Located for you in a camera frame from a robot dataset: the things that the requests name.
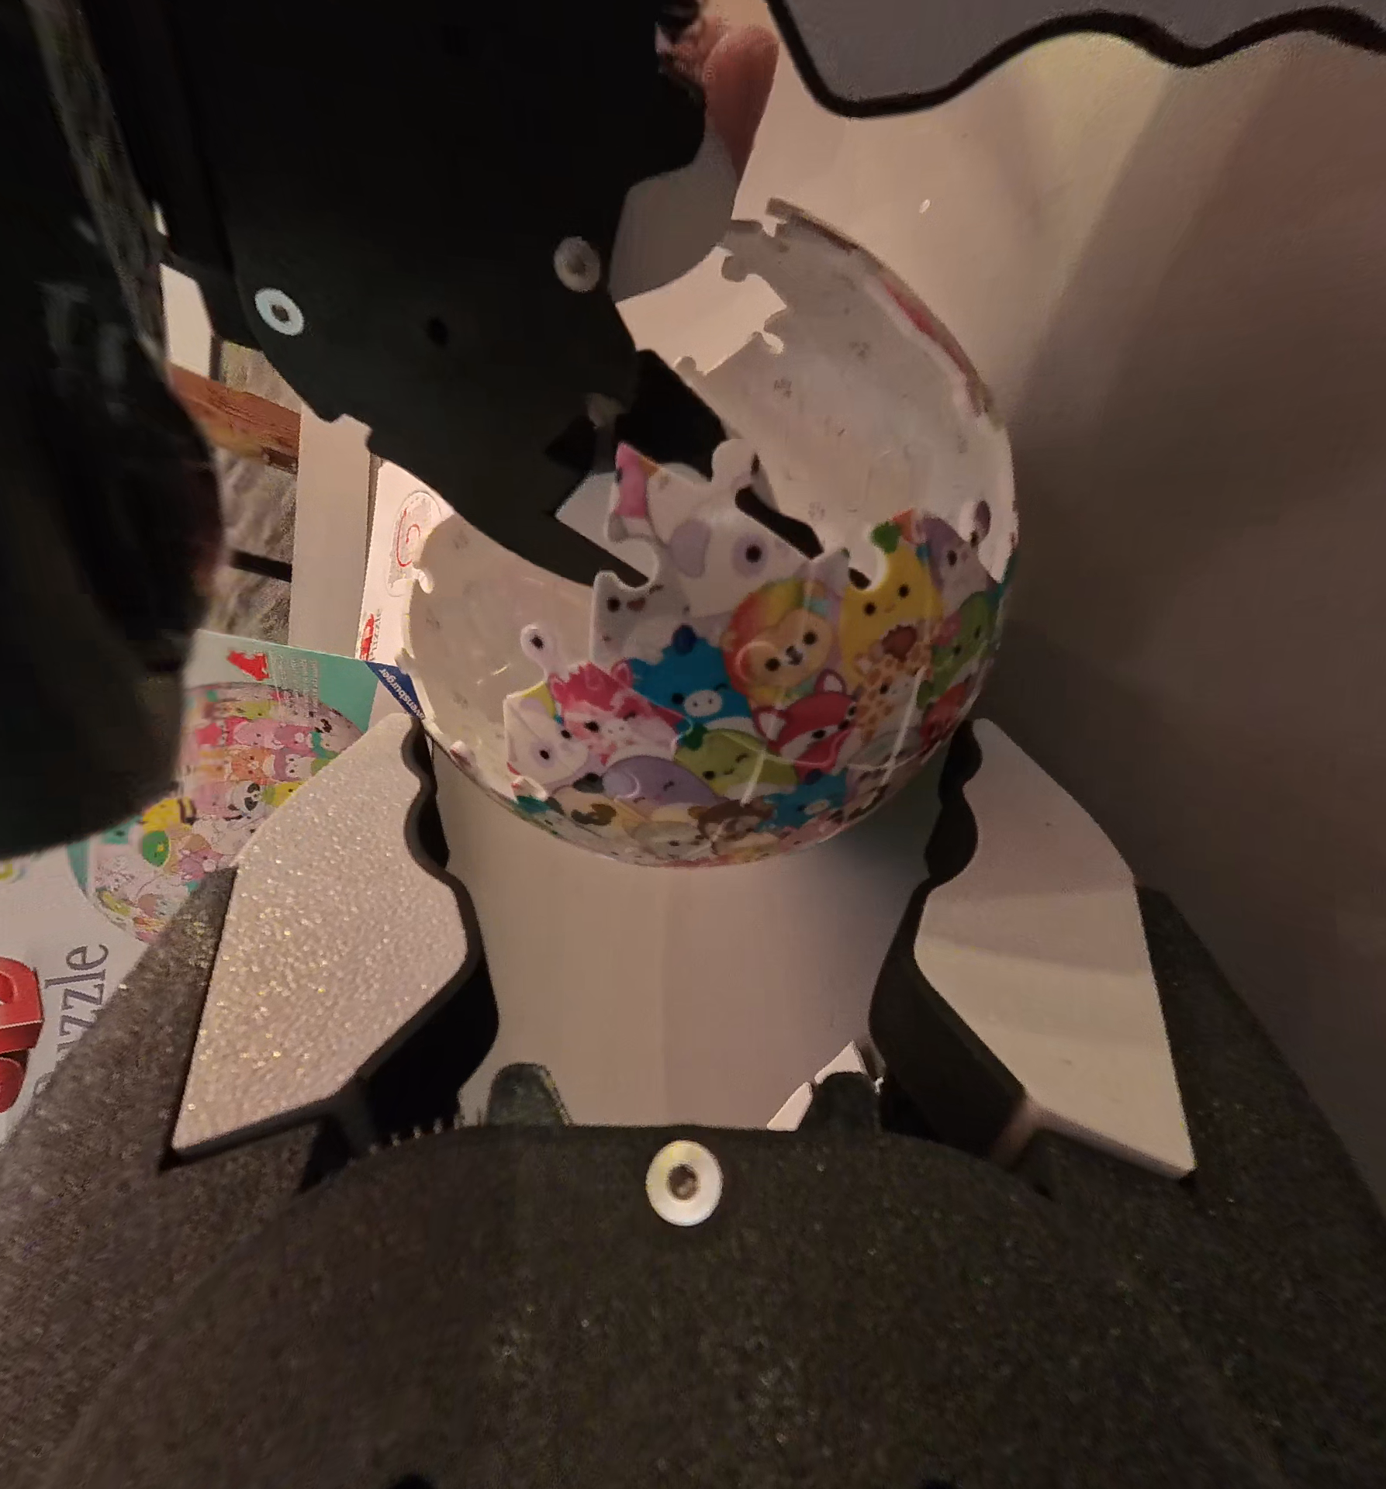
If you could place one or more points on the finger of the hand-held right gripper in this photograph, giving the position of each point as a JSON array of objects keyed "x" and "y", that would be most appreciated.
[
  {"x": 995, "y": 22},
  {"x": 676, "y": 227}
]

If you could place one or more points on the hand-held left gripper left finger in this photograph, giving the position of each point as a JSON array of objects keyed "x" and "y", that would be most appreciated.
[{"x": 320, "y": 988}]

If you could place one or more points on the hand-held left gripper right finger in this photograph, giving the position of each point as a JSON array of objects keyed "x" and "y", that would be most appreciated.
[{"x": 1053, "y": 988}]

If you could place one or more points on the partly built puzzle ball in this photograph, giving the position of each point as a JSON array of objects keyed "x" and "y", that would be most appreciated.
[{"x": 879, "y": 524}]

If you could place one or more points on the white puzzle piece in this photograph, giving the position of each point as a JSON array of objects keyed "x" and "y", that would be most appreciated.
[{"x": 833, "y": 1082}]

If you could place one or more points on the printed puzzle box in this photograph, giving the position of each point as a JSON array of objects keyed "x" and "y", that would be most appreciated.
[{"x": 65, "y": 954}]

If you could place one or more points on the person's right hand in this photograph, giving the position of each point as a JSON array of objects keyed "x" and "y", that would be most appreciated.
[{"x": 740, "y": 93}]

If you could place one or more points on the wooden bench plank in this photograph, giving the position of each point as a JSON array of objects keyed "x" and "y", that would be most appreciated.
[{"x": 239, "y": 418}]

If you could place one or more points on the folded instruction leaflet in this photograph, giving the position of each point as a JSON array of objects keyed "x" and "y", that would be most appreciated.
[{"x": 397, "y": 546}]

